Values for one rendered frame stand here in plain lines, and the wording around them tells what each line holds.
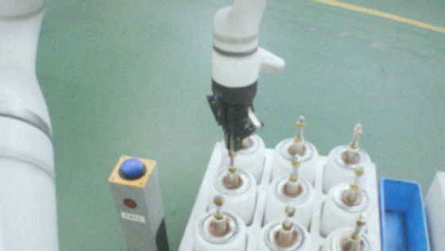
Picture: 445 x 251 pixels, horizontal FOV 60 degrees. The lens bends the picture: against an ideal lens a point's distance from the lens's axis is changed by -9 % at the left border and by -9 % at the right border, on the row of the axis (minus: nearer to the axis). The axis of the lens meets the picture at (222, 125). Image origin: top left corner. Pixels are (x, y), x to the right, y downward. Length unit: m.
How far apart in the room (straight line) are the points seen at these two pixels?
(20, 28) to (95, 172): 0.87
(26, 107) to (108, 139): 1.08
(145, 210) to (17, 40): 0.47
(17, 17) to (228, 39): 0.31
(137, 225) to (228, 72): 0.37
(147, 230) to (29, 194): 0.60
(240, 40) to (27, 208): 0.43
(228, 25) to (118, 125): 0.87
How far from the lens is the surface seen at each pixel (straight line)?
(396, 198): 1.14
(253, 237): 0.83
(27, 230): 0.25
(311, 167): 0.90
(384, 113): 1.53
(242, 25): 0.60
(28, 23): 0.43
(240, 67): 0.63
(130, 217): 0.82
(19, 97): 0.29
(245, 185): 0.82
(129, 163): 0.77
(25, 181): 0.26
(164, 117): 1.42
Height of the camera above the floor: 0.84
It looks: 38 degrees down
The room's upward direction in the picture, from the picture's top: straight up
